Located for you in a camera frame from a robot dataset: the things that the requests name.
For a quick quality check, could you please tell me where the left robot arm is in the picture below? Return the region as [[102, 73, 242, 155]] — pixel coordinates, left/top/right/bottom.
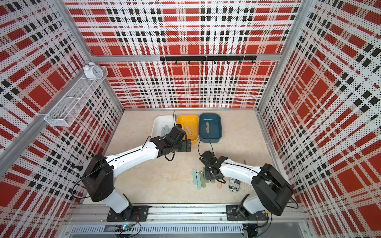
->
[[73, 124, 191, 214]]

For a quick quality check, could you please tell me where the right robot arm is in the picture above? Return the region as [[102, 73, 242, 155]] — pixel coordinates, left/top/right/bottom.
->
[[199, 151, 293, 219]]

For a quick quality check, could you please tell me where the white storage box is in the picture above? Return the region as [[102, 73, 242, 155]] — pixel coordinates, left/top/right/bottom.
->
[[151, 115, 176, 137]]

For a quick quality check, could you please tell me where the yellow storage box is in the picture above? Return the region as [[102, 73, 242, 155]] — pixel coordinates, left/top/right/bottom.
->
[[177, 115, 199, 144]]

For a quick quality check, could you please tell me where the dark teal storage box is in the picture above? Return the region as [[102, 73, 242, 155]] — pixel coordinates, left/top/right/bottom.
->
[[199, 113, 222, 143]]

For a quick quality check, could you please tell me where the sage knife left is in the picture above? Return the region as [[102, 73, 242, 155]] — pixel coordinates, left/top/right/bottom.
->
[[199, 171, 206, 188]]

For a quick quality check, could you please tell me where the printed pencil case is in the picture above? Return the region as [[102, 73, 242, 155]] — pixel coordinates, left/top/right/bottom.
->
[[229, 178, 241, 192]]

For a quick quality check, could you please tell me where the green circuit board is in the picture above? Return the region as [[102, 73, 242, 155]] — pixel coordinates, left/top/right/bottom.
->
[[114, 224, 131, 233]]

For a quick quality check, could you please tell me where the white alarm clock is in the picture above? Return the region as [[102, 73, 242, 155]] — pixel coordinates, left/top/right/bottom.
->
[[83, 62, 103, 79]]

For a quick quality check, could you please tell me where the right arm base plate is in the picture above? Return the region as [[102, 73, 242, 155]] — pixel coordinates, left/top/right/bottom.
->
[[226, 204, 267, 221]]

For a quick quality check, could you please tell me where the black hook rail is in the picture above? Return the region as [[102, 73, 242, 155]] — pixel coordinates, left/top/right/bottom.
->
[[159, 55, 257, 62]]

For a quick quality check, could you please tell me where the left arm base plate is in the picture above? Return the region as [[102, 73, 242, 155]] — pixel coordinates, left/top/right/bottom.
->
[[107, 205, 150, 222]]

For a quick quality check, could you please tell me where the white wire mesh shelf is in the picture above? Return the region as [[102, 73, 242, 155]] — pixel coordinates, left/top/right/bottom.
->
[[44, 65, 108, 127]]

